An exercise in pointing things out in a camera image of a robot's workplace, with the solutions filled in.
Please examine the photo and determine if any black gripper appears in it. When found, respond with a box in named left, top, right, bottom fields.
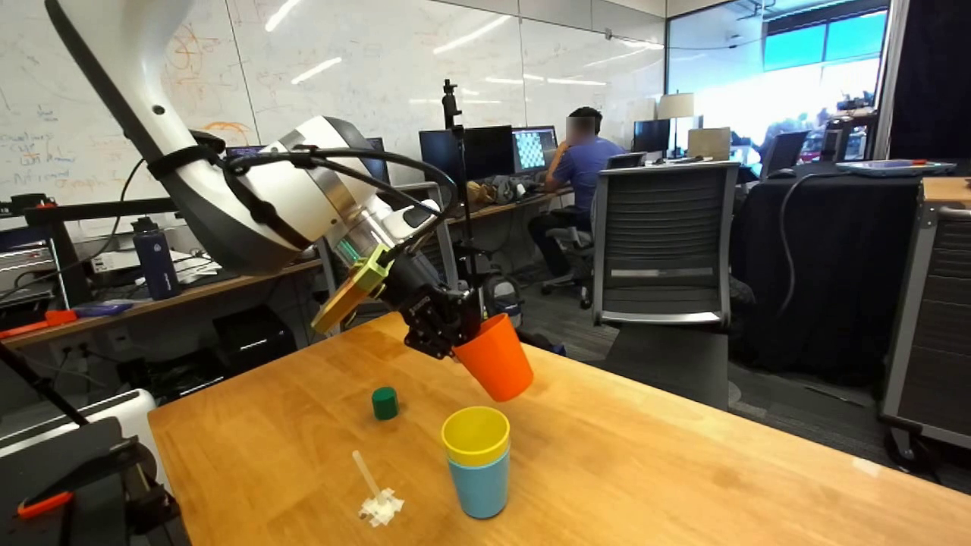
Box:
left=381, top=244, right=498, bottom=363

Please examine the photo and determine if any orange plastic cup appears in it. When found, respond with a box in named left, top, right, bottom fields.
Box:
left=452, top=309, right=536, bottom=403

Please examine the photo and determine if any yellow plastic cup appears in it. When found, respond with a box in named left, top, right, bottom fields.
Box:
left=436, top=403, right=515, bottom=471

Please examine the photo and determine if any blue plastic cup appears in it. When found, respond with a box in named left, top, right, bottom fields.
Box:
left=444, top=448, right=512, bottom=521

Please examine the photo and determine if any green cylinder block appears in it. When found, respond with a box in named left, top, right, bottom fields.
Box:
left=370, top=384, right=401, bottom=422

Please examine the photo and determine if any wide monitor with code windows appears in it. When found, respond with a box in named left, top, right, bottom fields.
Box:
left=357, top=132, right=395, bottom=188

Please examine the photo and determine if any small bright computer monitor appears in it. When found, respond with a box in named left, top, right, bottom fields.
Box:
left=508, top=120, right=562, bottom=176

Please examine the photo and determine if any person in purple shirt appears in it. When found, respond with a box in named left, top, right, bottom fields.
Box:
left=526, top=104, right=631, bottom=305

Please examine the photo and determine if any grey mesh office chair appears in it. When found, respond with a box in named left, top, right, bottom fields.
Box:
left=587, top=156, right=757, bottom=337

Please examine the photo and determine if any long wooden desk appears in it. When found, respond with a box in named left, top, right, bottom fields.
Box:
left=0, top=191, right=581, bottom=351

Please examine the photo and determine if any white crumpled item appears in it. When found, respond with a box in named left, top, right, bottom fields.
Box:
left=168, top=252, right=225, bottom=288

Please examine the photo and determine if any distant black monitor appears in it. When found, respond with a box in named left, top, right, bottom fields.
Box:
left=631, top=114, right=672, bottom=156

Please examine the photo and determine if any dark blue water bottle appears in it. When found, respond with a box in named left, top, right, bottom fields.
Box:
left=131, top=215, right=179, bottom=303

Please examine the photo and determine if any small cardboard box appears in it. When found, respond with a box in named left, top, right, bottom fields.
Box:
left=686, top=125, right=735, bottom=165

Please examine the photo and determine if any white table lamp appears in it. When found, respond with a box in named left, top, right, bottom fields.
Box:
left=651, top=91, right=700, bottom=153

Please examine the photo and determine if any dark office chair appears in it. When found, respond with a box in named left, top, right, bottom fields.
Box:
left=754, top=126, right=812, bottom=182

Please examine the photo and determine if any black cloth covered table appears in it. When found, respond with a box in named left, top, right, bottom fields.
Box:
left=728, top=165, right=924, bottom=380

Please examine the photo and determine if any orange tool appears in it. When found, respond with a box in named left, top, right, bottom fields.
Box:
left=0, top=305, right=83, bottom=344

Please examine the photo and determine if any black curtain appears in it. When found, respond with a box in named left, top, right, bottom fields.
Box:
left=873, top=0, right=971, bottom=165

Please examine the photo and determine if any yellow wrist camera mount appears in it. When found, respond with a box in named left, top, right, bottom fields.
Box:
left=305, top=244, right=395, bottom=337

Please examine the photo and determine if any white cable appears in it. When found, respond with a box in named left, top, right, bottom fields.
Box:
left=772, top=167, right=842, bottom=318

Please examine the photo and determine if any black bag orange handle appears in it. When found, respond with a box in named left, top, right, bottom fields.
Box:
left=0, top=344, right=194, bottom=546

